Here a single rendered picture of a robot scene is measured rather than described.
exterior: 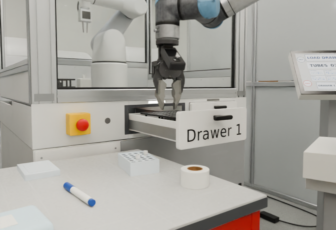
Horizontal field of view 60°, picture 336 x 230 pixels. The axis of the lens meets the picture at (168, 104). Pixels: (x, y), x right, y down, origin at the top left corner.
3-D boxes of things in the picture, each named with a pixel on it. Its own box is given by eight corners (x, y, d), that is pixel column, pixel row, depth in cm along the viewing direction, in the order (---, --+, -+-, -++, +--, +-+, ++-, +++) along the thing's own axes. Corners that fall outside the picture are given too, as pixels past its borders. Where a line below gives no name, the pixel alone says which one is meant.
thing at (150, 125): (239, 134, 100) (239, 117, 100) (180, 143, 85) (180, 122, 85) (170, 122, 133) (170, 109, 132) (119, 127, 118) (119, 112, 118)
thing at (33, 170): (60, 175, 79) (60, 169, 79) (25, 181, 74) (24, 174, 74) (48, 164, 89) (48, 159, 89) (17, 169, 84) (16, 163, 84)
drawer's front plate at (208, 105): (236, 122, 144) (237, 101, 143) (191, 127, 127) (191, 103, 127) (234, 122, 145) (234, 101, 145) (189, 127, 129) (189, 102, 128)
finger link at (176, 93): (177, 107, 96) (173, 79, 95) (184, 108, 91) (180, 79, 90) (168, 108, 95) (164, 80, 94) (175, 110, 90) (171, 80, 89)
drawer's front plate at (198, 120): (246, 139, 100) (246, 107, 99) (179, 150, 83) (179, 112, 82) (242, 138, 101) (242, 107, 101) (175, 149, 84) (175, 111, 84)
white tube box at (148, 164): (159, 172, 81) (159, 159, 81) (130, 176, 77) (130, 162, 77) (144, 162, 92) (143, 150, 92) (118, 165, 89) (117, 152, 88)
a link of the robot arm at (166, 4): (177, -16, 84) (150, -13, 87) (176, 22, 84) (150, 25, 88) (186, -8, 91) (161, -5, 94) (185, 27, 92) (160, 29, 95)
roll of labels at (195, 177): (212, 189, 68) (212, 172, 68) (182, 190, 67) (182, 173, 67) (205, 179, 75) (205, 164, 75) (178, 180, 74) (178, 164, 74)
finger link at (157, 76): (165, 94, 90) (169, 66, 90) (167, 94, 88) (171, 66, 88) (150, 92, 88) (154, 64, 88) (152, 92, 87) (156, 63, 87)
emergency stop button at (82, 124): (89, 130, 95) (89, 118, 95) (77, 131, 92) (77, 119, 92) (86, 129, 97) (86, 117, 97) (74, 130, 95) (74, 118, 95)
